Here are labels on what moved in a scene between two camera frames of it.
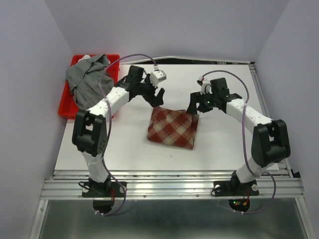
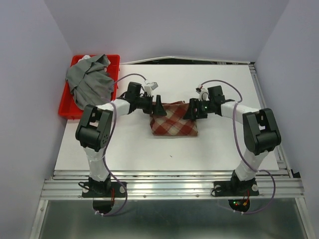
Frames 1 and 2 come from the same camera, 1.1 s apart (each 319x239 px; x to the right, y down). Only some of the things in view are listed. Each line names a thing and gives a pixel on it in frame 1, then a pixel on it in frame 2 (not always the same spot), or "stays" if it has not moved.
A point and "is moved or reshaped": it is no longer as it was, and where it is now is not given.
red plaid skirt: (171, 127) is moved or reshaped
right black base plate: (234, 188) stays
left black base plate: (103, 189) stays
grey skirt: (89, 80) stays
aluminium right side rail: (256, 77) stays
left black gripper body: (146, 89) → (145, 103)
